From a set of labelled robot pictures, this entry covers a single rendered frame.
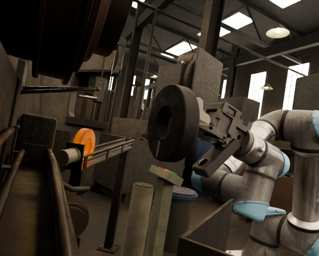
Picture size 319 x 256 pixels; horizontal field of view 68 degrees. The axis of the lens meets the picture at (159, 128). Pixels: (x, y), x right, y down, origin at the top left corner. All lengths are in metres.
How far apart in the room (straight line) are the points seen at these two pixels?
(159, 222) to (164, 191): 0.18
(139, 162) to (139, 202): 1.50
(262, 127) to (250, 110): 4.76
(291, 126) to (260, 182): 0.34
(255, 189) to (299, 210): 0.42
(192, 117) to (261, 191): 0.29
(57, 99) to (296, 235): 2.90
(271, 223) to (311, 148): 0.36
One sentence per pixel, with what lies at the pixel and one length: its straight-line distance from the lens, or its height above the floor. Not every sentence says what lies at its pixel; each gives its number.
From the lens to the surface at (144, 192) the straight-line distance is 1.34.
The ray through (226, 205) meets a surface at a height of 0.72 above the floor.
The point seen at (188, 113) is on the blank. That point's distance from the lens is 0.41.
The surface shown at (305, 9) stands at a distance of 13.65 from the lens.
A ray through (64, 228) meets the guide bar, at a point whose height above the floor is 0.69.
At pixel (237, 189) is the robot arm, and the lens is 0.64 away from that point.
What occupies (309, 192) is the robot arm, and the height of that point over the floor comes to 0.70.
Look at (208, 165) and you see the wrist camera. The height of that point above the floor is 0.75.
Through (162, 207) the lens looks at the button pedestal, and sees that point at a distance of 1.48.
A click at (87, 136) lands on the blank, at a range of 1.04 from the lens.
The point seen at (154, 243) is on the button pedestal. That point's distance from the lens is 1.54.
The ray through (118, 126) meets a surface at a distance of 5.13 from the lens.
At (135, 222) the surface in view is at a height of 0.33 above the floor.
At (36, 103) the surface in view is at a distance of 3.32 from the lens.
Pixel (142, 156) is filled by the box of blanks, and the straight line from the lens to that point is 2.84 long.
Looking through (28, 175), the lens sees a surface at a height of 0.66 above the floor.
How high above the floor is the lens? 0.79
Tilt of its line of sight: 3 degrees up
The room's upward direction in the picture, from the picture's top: 10 degrees clockwise
